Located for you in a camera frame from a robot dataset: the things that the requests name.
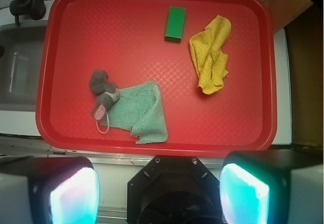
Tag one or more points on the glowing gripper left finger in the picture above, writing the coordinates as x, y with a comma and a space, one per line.
49, 190

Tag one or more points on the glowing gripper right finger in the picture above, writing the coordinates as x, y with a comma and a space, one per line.
272, 186

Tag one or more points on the gray plush mouse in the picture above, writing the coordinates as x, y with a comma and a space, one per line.
106, 94

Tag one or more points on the gray sink basin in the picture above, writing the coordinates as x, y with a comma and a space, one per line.
20, 64

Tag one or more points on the teal knitted cloth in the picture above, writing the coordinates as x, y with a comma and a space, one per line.
139, 110

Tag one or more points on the yellow knitted cloth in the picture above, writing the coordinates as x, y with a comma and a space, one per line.
206, 53

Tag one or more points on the red plastic tray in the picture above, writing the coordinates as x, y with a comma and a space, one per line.
126, 38

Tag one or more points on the dark metal faucet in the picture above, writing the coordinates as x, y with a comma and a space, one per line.
35, 9

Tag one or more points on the green rectangular block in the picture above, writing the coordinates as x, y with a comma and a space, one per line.
175, 24

